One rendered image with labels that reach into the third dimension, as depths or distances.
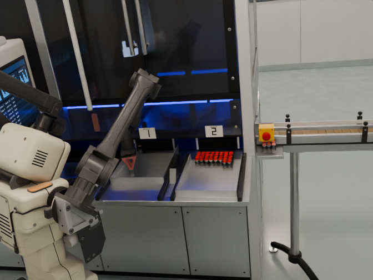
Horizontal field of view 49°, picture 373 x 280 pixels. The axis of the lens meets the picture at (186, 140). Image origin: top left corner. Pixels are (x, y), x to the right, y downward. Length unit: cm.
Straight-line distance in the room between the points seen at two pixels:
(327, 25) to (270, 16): 85
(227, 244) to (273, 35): 462
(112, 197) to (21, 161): 65
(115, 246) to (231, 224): 73
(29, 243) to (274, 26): 557
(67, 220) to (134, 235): 124
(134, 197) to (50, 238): 50
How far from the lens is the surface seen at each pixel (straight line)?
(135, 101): 135
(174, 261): 249
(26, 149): 129
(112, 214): 239
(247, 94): 190
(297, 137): 210
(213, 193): 171
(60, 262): 152
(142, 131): 206
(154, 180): 187
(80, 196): 123
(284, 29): 651
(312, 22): 652
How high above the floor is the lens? 181
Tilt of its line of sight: 24 degrees down
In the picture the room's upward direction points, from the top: 7 degrees counter-clockwise
